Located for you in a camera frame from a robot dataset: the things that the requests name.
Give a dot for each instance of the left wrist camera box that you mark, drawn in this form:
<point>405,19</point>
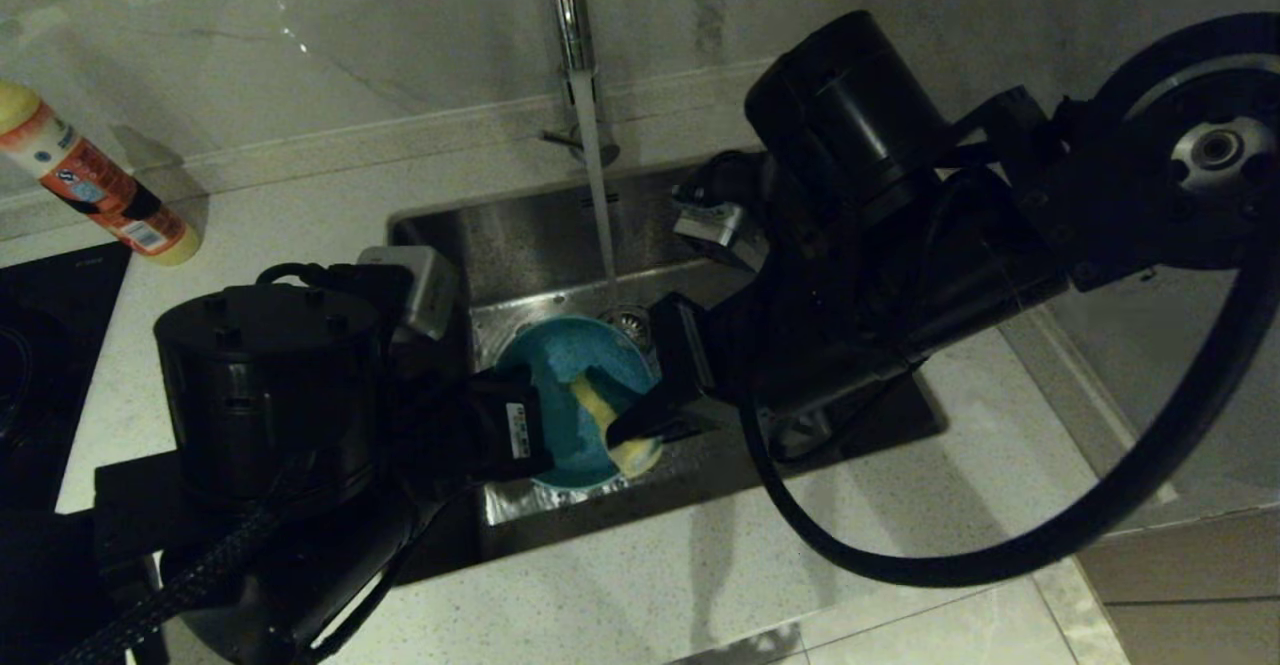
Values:
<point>415,285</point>

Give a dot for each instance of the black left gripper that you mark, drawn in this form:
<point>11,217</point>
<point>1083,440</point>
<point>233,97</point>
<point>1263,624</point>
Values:
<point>270,395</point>

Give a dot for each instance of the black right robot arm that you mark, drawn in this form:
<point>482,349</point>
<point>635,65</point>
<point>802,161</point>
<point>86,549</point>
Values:
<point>1150,195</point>

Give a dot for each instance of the black induction cooktop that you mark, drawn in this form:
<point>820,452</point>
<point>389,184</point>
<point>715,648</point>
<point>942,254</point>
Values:
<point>50,345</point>

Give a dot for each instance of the chrome faucet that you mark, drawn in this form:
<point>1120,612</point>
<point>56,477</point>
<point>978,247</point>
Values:
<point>570,5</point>

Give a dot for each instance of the light wooden cabinet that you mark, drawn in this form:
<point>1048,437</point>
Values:
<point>1190,605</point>

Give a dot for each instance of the running water stream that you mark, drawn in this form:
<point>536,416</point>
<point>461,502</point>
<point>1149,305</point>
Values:
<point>600,205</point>

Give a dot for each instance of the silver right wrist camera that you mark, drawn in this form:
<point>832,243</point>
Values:
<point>715,230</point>

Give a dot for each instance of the green and yellow sponge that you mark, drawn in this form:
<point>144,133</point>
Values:
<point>595,405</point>

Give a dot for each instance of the metal sink drain strainer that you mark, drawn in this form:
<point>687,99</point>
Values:
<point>635,323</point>

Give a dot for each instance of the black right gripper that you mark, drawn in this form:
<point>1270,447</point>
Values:
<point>880,265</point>

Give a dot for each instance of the stainless steel sink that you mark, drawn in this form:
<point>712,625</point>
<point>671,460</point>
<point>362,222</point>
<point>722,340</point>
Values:
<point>530,235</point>

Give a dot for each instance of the blue plastic bowl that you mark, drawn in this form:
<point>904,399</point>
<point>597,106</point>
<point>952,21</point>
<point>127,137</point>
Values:
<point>560,355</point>

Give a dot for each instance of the orange label detergent bottle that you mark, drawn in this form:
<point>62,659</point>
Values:
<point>100,185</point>

